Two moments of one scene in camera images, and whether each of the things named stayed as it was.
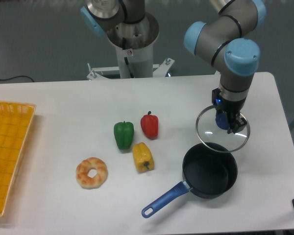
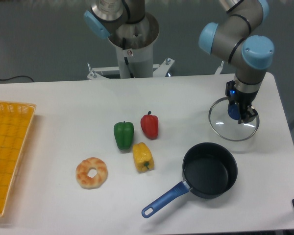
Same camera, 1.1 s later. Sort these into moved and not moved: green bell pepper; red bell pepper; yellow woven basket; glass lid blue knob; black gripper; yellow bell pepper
Moved: black gripper; glass lid blue knob
Not moved: red bell pepper; yellow bell pepper; yellow woven basket; green bell pepper
